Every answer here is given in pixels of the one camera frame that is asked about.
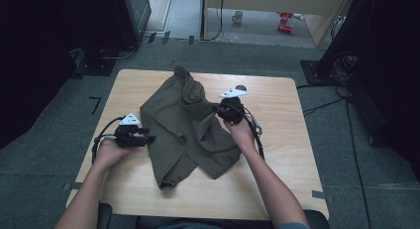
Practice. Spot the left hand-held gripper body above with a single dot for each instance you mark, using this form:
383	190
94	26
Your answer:
127	133

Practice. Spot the grey-blue shirt sleeve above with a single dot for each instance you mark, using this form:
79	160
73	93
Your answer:
294	226

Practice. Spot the person's dark lap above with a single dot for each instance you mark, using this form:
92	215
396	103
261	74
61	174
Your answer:
198	224

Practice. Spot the person's right hand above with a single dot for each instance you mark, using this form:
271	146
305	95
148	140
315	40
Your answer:
242	133

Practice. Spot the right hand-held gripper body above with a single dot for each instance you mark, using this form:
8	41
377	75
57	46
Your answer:
232	110

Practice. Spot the small red object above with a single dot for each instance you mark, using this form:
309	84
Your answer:
285	28
284	16

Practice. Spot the beige mug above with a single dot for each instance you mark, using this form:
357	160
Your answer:
237	17

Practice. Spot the black stand base with tube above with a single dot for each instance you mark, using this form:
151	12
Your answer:
99	63

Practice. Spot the person's left hand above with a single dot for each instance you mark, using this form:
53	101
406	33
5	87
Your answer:
110	154

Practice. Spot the olive green shorts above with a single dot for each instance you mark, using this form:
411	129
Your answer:
185	130

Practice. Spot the black flat stand base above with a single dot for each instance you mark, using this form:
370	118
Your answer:
313	73

